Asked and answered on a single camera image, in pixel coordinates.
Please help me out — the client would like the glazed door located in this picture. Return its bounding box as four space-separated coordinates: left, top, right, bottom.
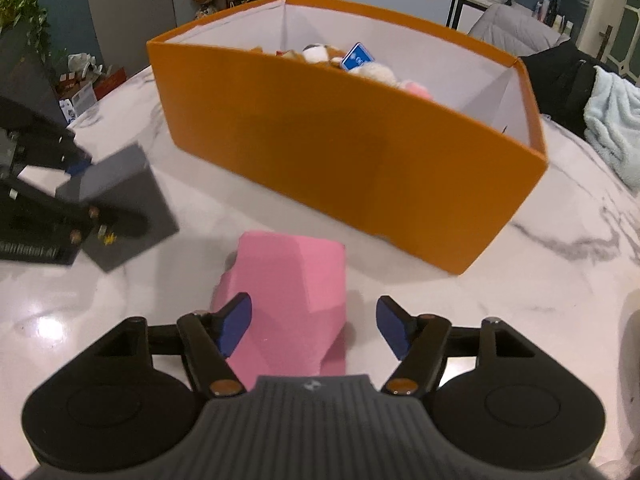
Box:
595 2 640 78

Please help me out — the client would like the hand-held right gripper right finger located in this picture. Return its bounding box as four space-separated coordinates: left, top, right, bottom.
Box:
376 295 543 396

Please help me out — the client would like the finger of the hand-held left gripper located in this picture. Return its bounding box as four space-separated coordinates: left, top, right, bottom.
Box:
0 180 149 242
0 96 94 182

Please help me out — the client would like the light blue fleece blanket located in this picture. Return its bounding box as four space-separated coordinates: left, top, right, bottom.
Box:
582 66 640 188

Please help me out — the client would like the white vanity cabinet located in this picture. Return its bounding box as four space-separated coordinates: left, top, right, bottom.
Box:
447 0 501 28

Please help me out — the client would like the white and blue carton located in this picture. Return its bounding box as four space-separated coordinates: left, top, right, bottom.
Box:
59 82 97 123

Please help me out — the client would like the red box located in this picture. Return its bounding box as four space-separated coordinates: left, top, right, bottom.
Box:
92 67 127 101

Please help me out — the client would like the brown and white plush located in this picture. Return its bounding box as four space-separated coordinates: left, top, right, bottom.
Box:
299 43 347 65

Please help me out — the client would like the grey quilted chair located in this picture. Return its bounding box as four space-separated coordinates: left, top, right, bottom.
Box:
467 2 571 58

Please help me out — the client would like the grey box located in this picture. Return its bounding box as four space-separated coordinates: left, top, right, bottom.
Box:
55 142 180 273

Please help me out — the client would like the blue card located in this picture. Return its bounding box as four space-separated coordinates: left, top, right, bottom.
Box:
341 42 376 71

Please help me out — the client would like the pink faceted box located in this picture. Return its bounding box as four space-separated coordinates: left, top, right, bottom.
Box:
210 230 353 376

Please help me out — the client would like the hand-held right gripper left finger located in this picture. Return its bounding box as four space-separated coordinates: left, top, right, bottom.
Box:
85 291 252 396

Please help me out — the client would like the orange storage box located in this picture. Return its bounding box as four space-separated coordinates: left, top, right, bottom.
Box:
146 0 550 276

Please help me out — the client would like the green potted plant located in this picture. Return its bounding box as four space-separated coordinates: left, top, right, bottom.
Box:
0 0 53 63

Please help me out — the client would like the cream and pink bunny plush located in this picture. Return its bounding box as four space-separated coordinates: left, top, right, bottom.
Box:
350 62 433 101

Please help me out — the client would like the black jacket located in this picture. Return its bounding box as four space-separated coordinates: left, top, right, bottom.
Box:
520 40 601 136

